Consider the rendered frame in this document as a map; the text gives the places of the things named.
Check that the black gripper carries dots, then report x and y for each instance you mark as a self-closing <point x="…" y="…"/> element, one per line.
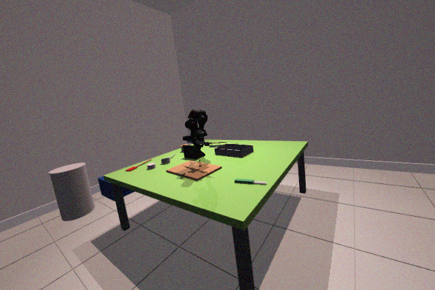
<point x="192" y="137"/>

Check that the grey saucepan with long handle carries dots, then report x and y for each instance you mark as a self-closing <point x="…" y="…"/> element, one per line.
<point x="165" y="160"/>

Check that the wooden board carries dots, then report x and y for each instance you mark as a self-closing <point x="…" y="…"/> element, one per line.
<point x="194" y="170"/>

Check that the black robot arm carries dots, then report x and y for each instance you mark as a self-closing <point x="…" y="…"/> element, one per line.
<point x="201" y="117"/>

